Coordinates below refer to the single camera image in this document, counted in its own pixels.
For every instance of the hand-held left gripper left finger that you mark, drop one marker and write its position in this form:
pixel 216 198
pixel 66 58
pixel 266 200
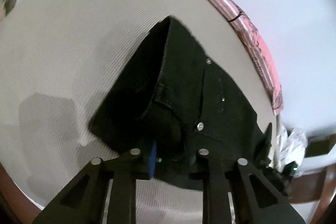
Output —
pixel 153 161

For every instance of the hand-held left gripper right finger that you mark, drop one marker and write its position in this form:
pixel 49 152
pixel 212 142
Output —
pixel 210 171

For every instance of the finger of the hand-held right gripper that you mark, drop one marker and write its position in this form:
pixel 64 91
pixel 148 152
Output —
pixel 265 145

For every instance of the black pants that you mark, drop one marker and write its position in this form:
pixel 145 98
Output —
pixel 183 87

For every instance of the brown wooden furniture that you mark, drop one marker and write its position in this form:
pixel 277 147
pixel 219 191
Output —
pixel 309 184

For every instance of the white crumpled cloth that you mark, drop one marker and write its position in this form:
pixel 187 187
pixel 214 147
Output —
pixel 295 144

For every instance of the pink striped blanket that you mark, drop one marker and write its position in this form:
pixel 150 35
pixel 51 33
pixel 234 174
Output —
pixel 262 53

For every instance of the white textured bed sheet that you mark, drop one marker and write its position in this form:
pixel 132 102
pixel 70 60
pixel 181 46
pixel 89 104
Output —
pixel 78 43

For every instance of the brown wooden bed frame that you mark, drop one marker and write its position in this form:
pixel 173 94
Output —
pixel 14 187

